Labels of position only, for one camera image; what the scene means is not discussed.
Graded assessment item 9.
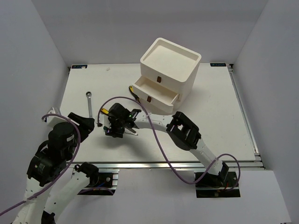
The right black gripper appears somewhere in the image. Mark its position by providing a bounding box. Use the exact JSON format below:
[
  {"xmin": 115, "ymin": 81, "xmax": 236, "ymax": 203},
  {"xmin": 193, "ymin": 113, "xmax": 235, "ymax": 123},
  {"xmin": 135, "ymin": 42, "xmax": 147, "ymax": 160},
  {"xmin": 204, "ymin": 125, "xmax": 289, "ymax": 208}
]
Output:
[{"xmin": 106, "ymin": 116, "xmax": 126, "ymax": 139}]

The green handle screwdriver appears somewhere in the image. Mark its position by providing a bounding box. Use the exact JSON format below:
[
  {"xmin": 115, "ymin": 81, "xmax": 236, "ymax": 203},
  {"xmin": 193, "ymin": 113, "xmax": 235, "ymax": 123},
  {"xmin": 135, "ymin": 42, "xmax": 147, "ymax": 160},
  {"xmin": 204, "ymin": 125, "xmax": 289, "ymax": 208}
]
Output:
[{"xmin": 103, "ymin": 126, "xmax": 138, "ymax": 136}]

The silver ratchet wrench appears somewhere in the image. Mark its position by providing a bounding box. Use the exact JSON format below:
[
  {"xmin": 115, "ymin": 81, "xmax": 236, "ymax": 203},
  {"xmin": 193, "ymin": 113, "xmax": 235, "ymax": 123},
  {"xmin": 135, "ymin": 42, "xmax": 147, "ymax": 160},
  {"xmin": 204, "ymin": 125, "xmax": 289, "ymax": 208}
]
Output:
[{"xmin": 85, "ymin": 91, "xmax": 93, "ymax": 118}]

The white drawer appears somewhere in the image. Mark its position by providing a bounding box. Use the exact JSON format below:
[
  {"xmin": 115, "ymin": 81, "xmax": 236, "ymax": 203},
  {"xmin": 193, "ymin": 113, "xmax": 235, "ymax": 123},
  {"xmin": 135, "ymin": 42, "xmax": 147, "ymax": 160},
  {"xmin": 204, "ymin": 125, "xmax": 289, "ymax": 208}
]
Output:
[{"xmin": 132, "ymin": 76, "xmax": 179, "ymax": 113}]

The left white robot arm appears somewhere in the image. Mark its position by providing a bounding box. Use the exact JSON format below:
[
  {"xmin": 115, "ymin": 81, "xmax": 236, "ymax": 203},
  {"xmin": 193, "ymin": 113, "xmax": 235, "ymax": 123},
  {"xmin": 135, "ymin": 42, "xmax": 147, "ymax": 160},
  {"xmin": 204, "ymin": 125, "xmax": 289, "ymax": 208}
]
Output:
[{"xmin": 13, "ymin": 112, "xmax": 99, "ymax": 224}]

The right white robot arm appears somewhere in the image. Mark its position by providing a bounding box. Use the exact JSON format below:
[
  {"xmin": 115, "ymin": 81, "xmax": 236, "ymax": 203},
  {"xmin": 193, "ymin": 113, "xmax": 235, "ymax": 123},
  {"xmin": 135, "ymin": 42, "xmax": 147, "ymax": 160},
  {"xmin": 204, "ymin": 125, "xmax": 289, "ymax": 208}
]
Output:
[{"xmin": 103, "ymin": 103, "xmax": 228, "ymax": 186}]

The blue label left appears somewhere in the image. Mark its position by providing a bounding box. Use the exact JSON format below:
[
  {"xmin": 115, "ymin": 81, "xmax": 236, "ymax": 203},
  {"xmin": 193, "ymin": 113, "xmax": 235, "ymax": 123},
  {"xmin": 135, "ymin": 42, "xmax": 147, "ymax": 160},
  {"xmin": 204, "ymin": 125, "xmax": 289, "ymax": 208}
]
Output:
[{"xmin": 71, "ymin": 64, "xmax": 87, "ymax": 69}]

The blue label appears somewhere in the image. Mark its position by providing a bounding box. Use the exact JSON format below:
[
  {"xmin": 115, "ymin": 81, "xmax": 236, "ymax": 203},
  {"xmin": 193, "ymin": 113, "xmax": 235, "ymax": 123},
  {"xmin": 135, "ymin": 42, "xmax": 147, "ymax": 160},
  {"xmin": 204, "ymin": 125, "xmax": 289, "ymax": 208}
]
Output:
[
  {"xmin": 71, "ymin": 64, "xmax": 87, "ymax": 69},
  {"xmin": 210, "ymin": 63, "xmax": 227, "ymax": 67}
]

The white drawer cabinet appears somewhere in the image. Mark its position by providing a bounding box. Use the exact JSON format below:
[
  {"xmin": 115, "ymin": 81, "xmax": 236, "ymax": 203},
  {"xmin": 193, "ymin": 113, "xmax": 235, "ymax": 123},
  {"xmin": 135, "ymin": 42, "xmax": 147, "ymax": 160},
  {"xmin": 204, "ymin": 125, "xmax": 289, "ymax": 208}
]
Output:
[{"xmin": 140, "ymin": 37, "xmax": 201, "ymax": 112}]

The blue label right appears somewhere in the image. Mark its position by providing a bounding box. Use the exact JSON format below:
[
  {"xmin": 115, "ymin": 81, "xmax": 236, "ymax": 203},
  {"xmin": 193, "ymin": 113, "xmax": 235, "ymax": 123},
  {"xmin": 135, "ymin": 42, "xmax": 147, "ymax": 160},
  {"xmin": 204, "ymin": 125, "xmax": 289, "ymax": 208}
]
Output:
[{"xmin": 210, "ymin": 63, "xmax": 227, "ymax": 67}]

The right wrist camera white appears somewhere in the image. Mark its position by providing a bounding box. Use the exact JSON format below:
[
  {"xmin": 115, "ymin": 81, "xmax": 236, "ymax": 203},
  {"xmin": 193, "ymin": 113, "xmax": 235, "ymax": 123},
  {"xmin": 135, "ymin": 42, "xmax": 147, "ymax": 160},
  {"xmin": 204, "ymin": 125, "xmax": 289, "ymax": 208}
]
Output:
[{"xmin": 97, "ymin": 113, "xmax": 108, "ymax": 127}]

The yellow handle screwdriver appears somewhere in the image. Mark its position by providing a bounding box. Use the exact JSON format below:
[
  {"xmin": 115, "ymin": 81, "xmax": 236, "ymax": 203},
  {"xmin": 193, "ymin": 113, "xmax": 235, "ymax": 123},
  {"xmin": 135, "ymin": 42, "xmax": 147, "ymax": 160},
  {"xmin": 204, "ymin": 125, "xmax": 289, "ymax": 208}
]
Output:
[{"xmin": 128, "ymin": 85, "xmax": 142, "ymax": 105}]

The aluminium rail front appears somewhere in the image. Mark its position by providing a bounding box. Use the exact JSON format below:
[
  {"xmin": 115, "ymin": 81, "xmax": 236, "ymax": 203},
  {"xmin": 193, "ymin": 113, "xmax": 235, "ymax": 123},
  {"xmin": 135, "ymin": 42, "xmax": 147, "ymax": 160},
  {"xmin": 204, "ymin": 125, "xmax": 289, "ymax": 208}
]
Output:
[{"xmin": 70, "ymin": 162, "xmax": 264, "ymax": 170}]

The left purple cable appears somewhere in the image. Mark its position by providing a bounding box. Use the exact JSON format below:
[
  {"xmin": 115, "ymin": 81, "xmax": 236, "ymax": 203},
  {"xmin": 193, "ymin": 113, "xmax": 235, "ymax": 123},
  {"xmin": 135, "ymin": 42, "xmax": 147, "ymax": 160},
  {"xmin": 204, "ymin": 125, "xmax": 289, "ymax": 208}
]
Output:
[{"xmin": 0, "ymin": 113, "xmax": 113, "ymax": 215}]

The purple cable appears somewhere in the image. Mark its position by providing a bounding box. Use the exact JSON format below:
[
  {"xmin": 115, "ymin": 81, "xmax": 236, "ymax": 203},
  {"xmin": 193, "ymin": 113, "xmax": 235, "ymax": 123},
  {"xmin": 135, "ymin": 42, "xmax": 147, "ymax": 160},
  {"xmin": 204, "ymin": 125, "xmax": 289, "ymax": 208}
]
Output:
[
  {"xmin": 97, "ymin": 97, "xmax": 241, "ymax": 192},
  {"xmin": 0, "ymin": 113, "xmax": 113, "ymax": 215}
]

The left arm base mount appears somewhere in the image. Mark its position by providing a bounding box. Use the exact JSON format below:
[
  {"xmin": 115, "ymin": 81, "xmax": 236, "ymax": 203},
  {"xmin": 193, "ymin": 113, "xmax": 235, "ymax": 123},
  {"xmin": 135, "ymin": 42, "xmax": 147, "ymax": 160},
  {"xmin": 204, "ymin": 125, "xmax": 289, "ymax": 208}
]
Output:
[{"xmin": 78, "ymin": 169, "xmax": 119, "ymax": 196}]

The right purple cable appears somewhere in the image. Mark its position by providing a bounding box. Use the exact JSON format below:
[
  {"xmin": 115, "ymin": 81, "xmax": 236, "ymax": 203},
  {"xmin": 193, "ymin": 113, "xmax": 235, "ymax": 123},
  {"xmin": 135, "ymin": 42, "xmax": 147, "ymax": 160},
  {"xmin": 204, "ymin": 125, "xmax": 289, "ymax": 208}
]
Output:
[{"xmin": 97, "ymin": 97, "xmax": 241, "ymax": 192}]

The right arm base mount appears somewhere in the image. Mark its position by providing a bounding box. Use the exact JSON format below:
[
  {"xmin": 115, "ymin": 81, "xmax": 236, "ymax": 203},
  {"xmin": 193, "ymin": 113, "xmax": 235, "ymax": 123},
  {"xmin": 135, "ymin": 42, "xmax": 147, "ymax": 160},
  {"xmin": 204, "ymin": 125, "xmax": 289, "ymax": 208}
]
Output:
[{"xmin": 195, "ymin": 172, "xmax": 241, "ymax": 198}]

